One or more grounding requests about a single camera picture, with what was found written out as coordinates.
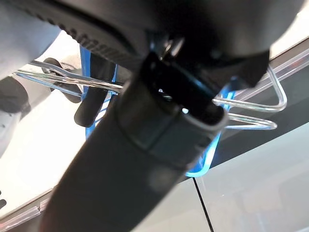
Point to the dark left robot hand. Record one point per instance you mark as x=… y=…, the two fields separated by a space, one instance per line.
x=116 y=183

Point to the clear shelf edge strip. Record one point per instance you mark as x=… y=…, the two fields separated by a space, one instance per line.
x=29 y=212
x=289 y=61

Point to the grey robot body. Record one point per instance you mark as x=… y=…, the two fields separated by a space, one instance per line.
x=21 y=31

